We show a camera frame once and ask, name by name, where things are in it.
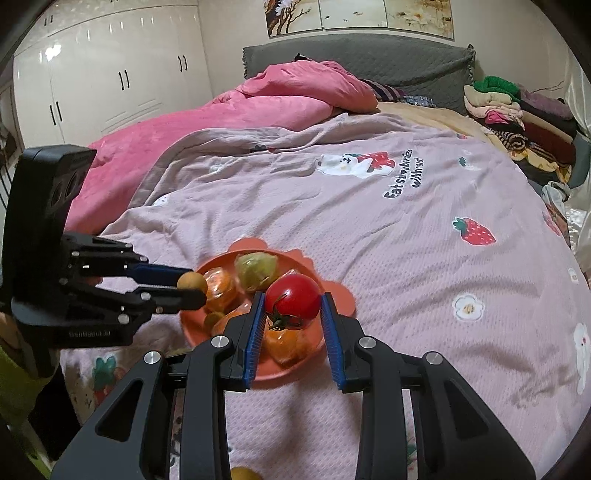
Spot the strawberry printed pink blanket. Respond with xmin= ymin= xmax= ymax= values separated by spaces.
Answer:
xmin=60 ymin=111 xmax=591 ymax=480

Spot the striped dark cloth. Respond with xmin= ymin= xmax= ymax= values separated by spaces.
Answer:
xmin=358 ymin=78 xmax=437 ymax=108

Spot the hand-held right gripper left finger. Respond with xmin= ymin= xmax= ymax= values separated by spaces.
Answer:
xmin=50 ymin=292 xmax=267 ymax=480

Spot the glossy white wardrobe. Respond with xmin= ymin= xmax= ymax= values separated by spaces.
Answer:
xmin=11 ymin=0 xmax=215 ymax=148

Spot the grey padded headboard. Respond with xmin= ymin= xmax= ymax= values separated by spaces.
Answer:
xmin=241 ymin=36 xmax=476 ymax=116

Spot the floral wall painting panel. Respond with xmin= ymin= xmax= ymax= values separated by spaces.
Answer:
xmin=318 ymin=0 xmax=387 ymax=32
xmin=263 ymin=0 xmax=321 ymax=37
xmin=384 ymin=0 xmax=455 ymax=41

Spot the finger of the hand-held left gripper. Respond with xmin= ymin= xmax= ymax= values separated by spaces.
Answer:
xmin=61 ymin=233 xmax=191 ymax=288
xmin=68 ymin=285 xmax=208 ymax=325

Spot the red tomato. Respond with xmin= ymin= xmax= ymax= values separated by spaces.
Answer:
xmin=264 ymin=273 xmax=322 ymax=332

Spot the orange plastic plate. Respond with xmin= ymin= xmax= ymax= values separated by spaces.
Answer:
xmin=179 ymin=236 xmax=357 ymax=381

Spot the plain pink fleece blanket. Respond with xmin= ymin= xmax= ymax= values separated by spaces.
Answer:
xmin=65 ymin=60 xmax=379 ymax=236

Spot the beige bed sheet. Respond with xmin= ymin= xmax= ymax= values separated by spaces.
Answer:
xmin=376 ymin=100 xmax=509 ymax=151

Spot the pile of folded clothes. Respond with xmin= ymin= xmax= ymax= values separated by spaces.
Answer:
xmin=463 ymin=76 xmax=578 ymax=185

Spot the large orange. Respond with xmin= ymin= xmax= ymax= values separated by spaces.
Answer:
xmin=263 ymin=323 xmax=324 ymax=367

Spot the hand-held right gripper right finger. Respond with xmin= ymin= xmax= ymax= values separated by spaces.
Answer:
xmin=321 ymin=292 xmax=539 ymax=480

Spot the light green fruit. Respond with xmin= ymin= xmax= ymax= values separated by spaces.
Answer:
xmin=235 ymin=251 xmax=280 ymax=292

